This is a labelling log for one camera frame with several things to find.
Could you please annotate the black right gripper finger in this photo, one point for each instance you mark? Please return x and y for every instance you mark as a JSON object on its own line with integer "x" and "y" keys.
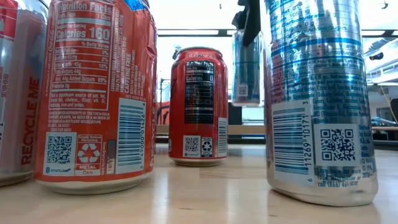
{"x": 252, "y": 21}
{"x": 240, "y": 21}

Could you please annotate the silver blue Red Bull can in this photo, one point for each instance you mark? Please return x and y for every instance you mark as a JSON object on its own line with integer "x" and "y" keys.
{"x": 245, "y": 71}
{"x": 317, "y": 93}

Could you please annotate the red Coke Zero can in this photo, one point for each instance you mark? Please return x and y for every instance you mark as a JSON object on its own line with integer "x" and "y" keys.
{"x": 178, "y": 102}

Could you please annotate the orange Fanta can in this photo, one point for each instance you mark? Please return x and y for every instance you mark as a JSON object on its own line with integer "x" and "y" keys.
{"x": 93, "y": 93}

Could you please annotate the silver Diet Coke can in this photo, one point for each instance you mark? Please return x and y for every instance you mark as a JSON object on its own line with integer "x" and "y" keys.
{"x": 18, "y": 93}

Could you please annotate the long linear ceiling light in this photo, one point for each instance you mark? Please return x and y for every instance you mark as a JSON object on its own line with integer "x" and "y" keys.
{"x": 224, "y": 32}

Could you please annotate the round black ceiling fixture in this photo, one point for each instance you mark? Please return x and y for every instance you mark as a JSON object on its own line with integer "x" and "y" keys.
{"x": 175, "y": 53}

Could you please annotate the black box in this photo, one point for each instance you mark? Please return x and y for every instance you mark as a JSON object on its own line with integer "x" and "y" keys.
{"x": 234, "y": 113}

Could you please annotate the orange black equipment case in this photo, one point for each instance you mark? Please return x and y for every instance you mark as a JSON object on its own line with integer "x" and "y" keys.
{"x": 163, "y": 109}

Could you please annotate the blue wrapped bundle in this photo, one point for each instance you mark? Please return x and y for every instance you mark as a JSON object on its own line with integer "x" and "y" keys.
{"x": 381, "y": 121}

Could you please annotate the dark monitor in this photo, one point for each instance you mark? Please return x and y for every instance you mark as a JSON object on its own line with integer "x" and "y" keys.
{"x": 395, "y": 112}

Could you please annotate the wooden workbench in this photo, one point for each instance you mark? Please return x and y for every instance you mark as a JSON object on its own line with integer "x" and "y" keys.
{"x": 385, "y": 128}

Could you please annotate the wooden shelf black metal frame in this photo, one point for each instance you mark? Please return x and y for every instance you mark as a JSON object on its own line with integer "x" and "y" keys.
{"x": 245, "y": 130}

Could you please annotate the black table frame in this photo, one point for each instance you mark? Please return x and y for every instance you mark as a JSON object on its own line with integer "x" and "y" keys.
{"x": 236, "y": 141}

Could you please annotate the black duct-mounted fixture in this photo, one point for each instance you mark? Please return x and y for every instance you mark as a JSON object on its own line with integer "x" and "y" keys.
{"x": 376, "y": 56}

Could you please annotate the white ceiling duct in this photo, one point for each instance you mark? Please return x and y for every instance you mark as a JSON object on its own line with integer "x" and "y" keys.
{"x": 384, "y": 67}

